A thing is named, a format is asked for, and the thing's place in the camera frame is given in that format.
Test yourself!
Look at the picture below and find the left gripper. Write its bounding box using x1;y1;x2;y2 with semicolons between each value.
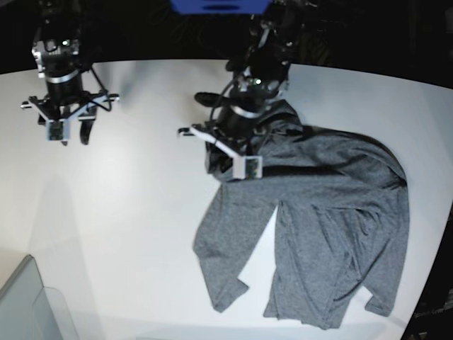
178;95;272;166

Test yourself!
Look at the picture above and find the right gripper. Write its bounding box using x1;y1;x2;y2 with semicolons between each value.
21;70;120;146

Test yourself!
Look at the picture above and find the grey long-sleeve shirt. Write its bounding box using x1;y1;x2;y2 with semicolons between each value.
193;104;410;329

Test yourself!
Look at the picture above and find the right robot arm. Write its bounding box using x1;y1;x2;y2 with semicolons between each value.
21;1;120;146

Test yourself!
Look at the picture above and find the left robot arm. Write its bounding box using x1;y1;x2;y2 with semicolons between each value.
178;1;309;173

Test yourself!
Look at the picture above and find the blue bin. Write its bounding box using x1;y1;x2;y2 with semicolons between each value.
171;0;271;15

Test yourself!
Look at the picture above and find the translucent plastic box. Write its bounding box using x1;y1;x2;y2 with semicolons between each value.
1;255;80;340

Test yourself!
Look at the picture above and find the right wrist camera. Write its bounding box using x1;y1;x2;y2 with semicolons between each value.
45;119;70;142

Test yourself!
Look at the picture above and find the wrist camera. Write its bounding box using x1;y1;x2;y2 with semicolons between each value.
232;156;263;180
45;119;70;142

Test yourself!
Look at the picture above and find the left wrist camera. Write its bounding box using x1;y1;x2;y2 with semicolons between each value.
232;156;263;180

